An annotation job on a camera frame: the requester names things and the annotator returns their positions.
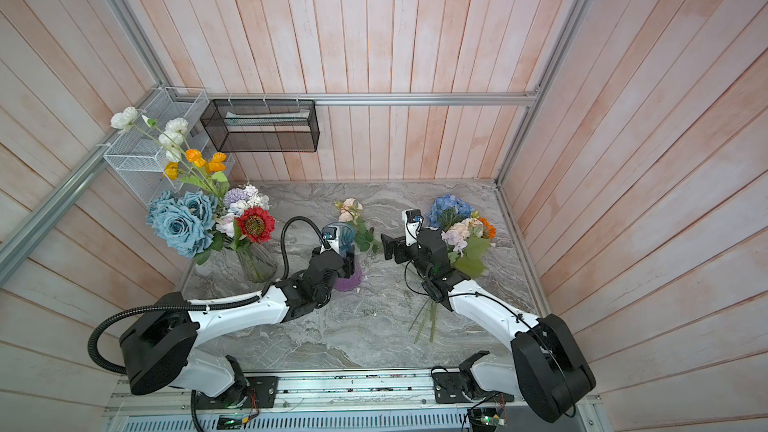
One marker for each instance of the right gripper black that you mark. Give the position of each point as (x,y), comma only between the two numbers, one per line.
(402,252)

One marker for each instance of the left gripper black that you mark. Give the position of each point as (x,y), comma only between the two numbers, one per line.
(348,265)

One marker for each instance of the blue purple glass vase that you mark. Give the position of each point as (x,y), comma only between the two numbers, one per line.
(346,285)

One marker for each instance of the peach pink rose stem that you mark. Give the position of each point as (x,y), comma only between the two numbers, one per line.
(350,212)

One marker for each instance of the clear grey glass vase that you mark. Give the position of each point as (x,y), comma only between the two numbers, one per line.
(257,264)

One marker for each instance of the red flower stem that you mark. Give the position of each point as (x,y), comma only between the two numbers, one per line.
(256,224)

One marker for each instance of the pink lilac mixed bouquet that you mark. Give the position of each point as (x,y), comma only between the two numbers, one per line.
(235,202)

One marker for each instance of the yellow orange flower stem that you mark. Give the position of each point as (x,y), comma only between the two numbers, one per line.
(192,168)

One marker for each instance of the teal blue rose bunch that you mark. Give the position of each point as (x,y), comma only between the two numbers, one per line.
(185,223)

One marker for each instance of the white flower stem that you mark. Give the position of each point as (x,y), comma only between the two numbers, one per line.
(171,138)

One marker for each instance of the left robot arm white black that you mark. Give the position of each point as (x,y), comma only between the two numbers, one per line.
(162,348)

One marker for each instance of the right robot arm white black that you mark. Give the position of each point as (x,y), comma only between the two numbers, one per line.
(543,364)

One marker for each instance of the blue hydrangea stem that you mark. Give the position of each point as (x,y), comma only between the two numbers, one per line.
(446,211)

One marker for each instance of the pink hydrangea bouquet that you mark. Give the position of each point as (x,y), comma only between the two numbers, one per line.
(461,256)

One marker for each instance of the electronics board with leds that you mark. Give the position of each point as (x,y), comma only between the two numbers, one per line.
(484,420)

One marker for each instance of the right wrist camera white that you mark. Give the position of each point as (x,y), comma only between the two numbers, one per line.
(413,221)

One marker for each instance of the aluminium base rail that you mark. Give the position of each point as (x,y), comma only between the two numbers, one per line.
(363,400)

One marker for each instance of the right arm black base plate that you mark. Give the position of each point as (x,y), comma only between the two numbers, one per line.
(453,387)

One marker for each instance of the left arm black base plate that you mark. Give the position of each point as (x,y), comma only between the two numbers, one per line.
(259,393)

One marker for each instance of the black mesh wall basket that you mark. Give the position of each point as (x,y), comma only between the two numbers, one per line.
(262,125)

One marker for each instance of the horizontal aluminium frame bar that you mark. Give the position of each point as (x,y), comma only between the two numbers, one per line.
(379,99)

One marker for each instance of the white wire shelf rack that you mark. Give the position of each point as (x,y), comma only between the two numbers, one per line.
(139,159)

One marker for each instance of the left aluminium frame bar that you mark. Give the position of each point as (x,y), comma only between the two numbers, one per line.
(26,238)

